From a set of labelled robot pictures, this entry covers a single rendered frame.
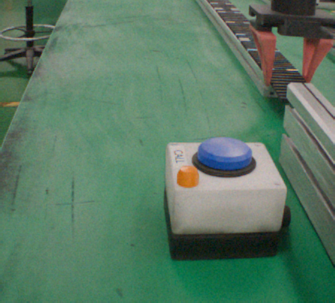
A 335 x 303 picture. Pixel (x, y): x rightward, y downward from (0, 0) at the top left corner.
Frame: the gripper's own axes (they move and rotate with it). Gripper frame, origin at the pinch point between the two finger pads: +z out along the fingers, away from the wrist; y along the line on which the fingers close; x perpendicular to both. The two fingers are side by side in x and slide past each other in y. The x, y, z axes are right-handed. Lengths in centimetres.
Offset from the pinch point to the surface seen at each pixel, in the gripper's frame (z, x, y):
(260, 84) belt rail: 2.1, 3.9, -2.5
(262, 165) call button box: -2.9, -30.4, -10.6
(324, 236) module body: 2.1, -32.8, -5.4
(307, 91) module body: -5.4, -20.4, -4.1
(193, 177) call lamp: -3.6, -33.6, -16.1
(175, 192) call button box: -2.5, -33.8, -17.2
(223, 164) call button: -3.7, -31.9, -13.8
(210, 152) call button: -4.2, -30.9, -14.6
